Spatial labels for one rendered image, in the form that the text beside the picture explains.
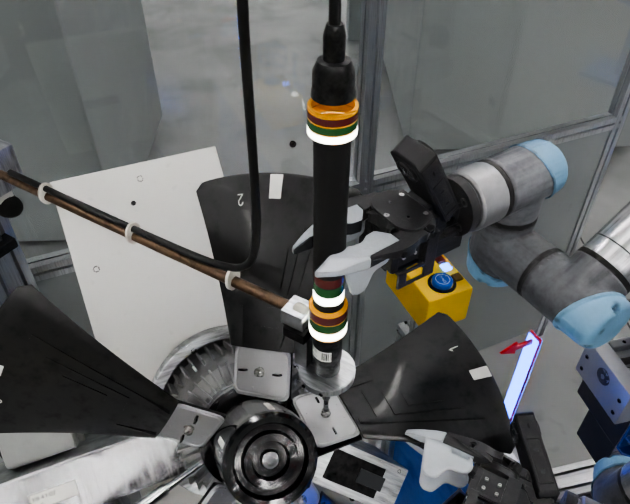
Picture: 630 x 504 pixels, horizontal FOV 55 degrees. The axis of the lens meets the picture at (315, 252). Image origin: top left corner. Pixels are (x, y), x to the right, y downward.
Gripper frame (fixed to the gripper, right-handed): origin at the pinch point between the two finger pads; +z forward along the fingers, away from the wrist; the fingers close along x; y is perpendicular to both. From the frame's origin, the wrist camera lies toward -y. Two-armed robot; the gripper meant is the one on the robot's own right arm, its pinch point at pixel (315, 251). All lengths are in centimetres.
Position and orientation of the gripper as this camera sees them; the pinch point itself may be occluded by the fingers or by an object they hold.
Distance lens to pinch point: 60.3
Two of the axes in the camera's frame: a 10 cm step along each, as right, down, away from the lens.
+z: -8.3, 3.6, -4.2
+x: -5.5, -5.5, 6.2
